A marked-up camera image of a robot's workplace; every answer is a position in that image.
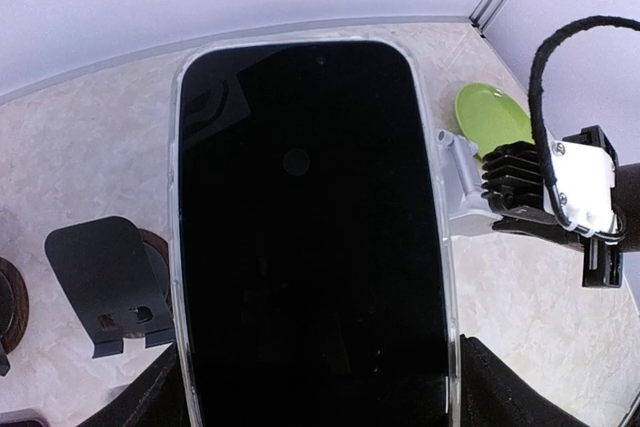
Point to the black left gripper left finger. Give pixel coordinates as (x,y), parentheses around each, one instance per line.
(155,398)

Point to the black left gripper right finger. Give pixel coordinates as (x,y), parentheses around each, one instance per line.
(492,394)

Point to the round dark wooden stand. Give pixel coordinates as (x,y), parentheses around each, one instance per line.
(116,278)

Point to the black folding phone stand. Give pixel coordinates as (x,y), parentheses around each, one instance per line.
(14,311)

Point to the black phone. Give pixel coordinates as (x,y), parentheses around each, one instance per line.
(309,241)

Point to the purple-cased phone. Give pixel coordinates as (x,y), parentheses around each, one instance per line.
(22,418)

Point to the clear acrylic phone stand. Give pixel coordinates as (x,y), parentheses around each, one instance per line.
(469,213)

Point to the green plate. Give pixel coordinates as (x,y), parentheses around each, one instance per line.
(490,118)

